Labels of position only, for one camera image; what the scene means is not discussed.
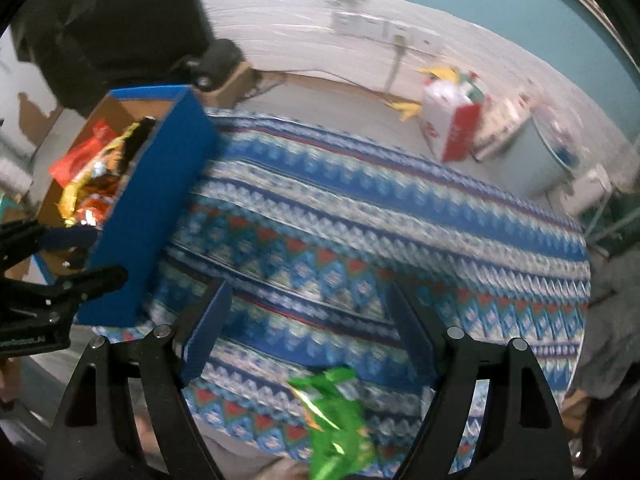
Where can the person's grey clothing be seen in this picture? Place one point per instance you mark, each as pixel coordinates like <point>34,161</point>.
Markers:
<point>610,320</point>

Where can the yellow bananas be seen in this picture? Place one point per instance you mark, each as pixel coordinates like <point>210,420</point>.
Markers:
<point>405,108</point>

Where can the black cylinder device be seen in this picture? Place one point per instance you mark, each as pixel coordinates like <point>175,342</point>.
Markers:
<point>216,64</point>

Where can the blue patterned tablecloth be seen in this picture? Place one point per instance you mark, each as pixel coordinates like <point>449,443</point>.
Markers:
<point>350,220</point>

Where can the green snack bag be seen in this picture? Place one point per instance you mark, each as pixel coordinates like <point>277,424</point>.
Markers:
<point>335,430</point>

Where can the red and white carton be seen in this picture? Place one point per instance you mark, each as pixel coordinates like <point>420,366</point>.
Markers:
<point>452,120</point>

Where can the yellow toy in carton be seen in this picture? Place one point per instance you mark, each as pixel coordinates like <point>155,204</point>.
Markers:
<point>442,74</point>

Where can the yellow snack bag dark top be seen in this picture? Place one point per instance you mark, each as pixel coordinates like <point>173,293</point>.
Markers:
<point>107,162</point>

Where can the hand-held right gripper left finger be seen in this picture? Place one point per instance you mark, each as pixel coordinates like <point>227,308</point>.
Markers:
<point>205,330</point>

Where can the grey round table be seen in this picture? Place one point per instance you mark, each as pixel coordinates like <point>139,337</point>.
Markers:
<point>542,160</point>

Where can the white wall socket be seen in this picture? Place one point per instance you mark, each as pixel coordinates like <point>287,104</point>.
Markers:
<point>372,27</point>
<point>400,36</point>
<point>346,22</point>
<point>427,41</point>

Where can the white chair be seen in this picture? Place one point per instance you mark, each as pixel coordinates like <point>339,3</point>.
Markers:
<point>592,187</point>

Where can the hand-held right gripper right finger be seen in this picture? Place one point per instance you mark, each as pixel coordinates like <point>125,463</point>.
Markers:
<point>416,332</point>

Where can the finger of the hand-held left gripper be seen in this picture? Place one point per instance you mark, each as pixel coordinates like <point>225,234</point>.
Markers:
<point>67,238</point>
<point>85,285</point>

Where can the red snack bag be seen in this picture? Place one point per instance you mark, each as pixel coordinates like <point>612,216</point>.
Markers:
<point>80,160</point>

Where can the orange snack bag white print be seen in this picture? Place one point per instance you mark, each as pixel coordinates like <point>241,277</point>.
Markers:
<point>94,210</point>

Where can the cardboard box with blue sides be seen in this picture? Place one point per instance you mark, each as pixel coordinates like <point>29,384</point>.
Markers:
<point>150,200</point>

